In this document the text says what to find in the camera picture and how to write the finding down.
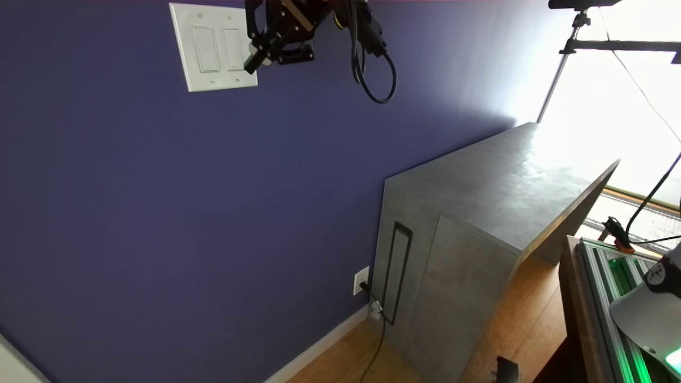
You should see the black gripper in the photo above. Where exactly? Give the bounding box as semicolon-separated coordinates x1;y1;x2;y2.
243;0;337;77

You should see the white rocker light switch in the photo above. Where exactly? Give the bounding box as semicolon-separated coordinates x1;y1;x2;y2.
222;25;251;75
188;25;222;75

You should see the gray robot base cover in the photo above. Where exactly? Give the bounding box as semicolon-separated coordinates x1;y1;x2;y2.
608;242;681;365

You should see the gray concrete-look desk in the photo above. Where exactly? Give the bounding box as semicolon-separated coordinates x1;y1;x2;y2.
369;120;622;383

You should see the gray tripod pole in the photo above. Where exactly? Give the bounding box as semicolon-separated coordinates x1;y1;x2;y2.
534;7;591;126

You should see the black boom bar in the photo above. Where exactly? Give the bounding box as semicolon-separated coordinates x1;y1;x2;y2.
557;38;681;65

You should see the black red clamp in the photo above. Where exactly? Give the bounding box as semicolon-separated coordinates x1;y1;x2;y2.
600;214;634;254

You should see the black floor block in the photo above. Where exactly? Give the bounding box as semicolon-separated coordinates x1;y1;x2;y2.
493;354;521;383

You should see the white double switch plate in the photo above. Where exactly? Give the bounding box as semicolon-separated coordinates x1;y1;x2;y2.
169;1;260;95

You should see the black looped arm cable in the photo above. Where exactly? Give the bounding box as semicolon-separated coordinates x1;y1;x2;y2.
350;40;399;105

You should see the white wall outlet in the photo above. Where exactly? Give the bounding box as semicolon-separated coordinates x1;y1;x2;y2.
351;264;372;297

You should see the black power cable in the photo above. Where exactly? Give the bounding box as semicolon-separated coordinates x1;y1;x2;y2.
358;281;390;383

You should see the thin black cable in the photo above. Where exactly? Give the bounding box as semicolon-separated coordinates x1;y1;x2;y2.
605;30;681;147

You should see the thick black cable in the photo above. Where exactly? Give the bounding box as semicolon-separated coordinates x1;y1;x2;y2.
623;150;681;242

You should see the robot stand with aluminium frame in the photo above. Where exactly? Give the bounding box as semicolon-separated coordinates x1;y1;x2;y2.
555;232;681;383

